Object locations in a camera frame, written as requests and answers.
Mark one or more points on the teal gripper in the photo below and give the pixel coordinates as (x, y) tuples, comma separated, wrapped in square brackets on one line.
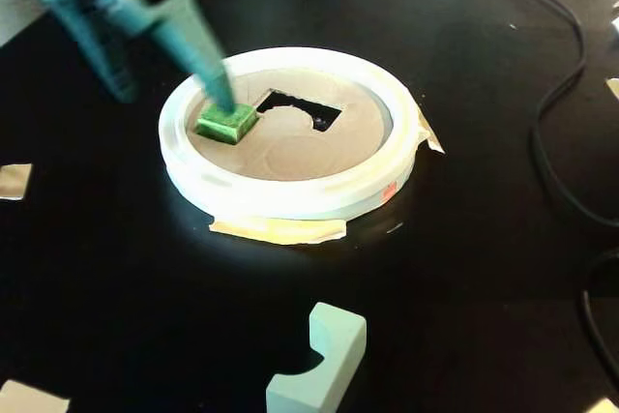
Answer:
[(186, 38)]

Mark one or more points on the pale teal arch block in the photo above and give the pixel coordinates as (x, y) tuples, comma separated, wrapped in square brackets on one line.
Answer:
[(333, 350)]

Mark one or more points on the wide masking tape strip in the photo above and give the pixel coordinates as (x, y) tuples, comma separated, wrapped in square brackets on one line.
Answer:
[(271, 229)]

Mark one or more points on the white box corner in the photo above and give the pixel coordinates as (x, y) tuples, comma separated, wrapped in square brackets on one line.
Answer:
[(613, 89)]

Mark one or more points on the brown cardboard disc with holes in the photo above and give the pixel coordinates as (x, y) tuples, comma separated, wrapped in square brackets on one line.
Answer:
[(300, 152)]

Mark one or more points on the green wooden cube block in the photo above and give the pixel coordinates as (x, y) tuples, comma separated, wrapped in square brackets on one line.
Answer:
[(225, 123)]

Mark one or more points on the small masking tape strip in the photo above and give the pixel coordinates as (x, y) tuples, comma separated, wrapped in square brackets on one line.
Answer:
[(430, 135)]

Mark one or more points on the small white object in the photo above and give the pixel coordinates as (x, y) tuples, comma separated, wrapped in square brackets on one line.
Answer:
[(615, 25)]

